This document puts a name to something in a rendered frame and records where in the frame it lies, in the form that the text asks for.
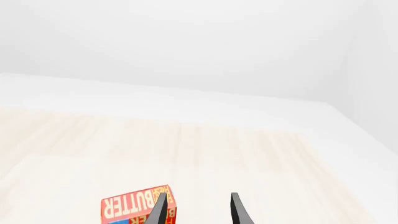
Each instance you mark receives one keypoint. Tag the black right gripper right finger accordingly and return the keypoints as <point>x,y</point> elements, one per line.
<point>238,213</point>

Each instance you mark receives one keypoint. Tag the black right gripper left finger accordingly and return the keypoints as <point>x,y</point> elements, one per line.
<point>158,212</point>

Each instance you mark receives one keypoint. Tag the red butter box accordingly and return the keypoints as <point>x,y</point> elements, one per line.
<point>124,207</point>

